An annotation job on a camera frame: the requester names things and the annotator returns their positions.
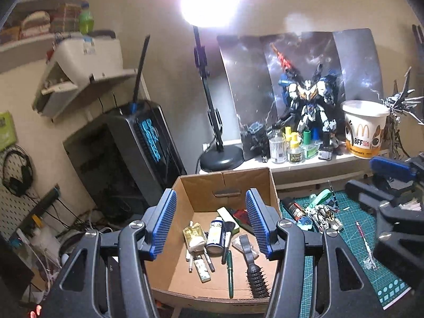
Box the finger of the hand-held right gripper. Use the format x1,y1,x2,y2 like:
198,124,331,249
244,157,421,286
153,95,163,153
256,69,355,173
346,179,424,289
369,152,424,182

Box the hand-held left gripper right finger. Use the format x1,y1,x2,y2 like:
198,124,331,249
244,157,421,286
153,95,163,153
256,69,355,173
244,187,385,318

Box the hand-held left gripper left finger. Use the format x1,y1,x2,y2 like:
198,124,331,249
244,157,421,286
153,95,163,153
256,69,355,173
39,188,178,318

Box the dark red packet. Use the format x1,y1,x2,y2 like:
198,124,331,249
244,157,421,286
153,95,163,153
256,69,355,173
236,208,254,231

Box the clear plastic packet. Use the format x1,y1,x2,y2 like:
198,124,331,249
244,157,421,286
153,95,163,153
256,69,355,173
232,238,259,259

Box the gold tissue packet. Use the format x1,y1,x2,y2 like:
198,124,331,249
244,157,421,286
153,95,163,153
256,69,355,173
183,223,209,253

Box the green white sanding sponge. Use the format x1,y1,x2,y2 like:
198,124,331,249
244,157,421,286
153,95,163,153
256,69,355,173
217,206,242,232

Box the white bottle blue label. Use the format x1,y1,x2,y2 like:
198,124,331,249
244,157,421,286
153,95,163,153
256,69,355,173
206,216,226,256

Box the brown cardboard box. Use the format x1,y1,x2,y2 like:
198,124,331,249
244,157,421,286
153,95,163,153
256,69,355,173
144,167,282,305

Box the black hairbrush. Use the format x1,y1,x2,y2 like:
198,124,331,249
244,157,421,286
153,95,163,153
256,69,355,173
238,235,270,299

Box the dark green pen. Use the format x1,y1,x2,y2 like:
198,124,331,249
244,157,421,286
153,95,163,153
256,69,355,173
226,250,235,299

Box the white marker pen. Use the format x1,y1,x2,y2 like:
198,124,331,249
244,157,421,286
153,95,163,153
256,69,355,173
202,251,217,272

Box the small labelled bottle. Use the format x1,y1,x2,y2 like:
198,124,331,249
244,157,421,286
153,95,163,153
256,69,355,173
285,199,305,221

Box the paper bucket with dog print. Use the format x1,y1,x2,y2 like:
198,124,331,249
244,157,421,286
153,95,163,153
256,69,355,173
341,99,391,156

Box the white lying robot model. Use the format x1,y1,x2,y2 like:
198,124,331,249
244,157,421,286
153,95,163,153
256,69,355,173
305,202,345,232

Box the red craft knife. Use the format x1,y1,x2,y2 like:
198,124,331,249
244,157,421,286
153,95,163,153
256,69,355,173
356,222,378,270

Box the small dark bottle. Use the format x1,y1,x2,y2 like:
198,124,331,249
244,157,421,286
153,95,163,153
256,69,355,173
318,132,333,161

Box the green cutting mat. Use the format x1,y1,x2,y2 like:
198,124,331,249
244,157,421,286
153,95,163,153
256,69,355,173
278,190,411,309

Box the dark winged model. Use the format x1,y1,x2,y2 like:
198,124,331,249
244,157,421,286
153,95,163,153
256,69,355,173
381,66,424,160

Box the white riser shelf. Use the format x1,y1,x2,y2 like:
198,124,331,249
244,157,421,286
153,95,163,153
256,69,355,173
202,139,391,186

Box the green cap bottle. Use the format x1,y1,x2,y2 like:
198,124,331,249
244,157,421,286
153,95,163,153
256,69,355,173
301,129,321,160

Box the black desk lamp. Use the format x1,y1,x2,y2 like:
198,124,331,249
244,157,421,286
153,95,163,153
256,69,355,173
180,0,244,173

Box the clear glass bottle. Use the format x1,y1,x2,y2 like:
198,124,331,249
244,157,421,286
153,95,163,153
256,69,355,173
269,124,287,164

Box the black computer case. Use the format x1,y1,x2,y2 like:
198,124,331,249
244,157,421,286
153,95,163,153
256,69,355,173
63,101,186,207

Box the black round jar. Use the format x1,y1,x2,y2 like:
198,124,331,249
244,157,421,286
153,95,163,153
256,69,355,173
245,122,270,164

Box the standing white blue robot model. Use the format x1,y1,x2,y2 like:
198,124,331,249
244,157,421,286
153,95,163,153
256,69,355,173
270,43,345,156

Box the white plastic bottle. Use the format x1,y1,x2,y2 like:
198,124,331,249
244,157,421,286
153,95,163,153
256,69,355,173
31,227,62,259

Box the black power strip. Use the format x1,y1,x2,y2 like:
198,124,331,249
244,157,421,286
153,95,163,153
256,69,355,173
15,185,62,236

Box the dark lightning poster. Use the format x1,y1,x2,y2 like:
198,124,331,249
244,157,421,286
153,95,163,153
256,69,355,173
217,28,385,160

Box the black rod with blue clip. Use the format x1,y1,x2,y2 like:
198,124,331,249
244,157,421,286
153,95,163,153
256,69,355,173
131,35,151,113

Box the black headphones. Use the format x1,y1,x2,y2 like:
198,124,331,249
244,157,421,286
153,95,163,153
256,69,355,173
2,149,34,196

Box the white pegboard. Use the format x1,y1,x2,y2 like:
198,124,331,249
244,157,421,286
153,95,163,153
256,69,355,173
0,146,60,246

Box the white printer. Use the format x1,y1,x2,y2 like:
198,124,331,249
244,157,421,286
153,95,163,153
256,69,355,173
31,30,138,119

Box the green plastic bottle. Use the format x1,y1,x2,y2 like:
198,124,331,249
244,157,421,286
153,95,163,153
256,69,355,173
79,3,95,35

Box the folded striped towels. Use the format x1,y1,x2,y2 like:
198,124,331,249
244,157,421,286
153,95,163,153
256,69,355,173
20,3,80,38

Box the teal plastic ring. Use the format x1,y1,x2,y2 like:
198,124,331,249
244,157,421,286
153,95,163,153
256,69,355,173
311,189,332,206

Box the green wall sign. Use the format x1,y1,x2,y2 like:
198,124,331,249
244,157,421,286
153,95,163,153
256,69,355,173
0,111,18,151

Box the white wall shelf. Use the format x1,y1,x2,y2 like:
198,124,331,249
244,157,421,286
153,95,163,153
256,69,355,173
0,0,90,73

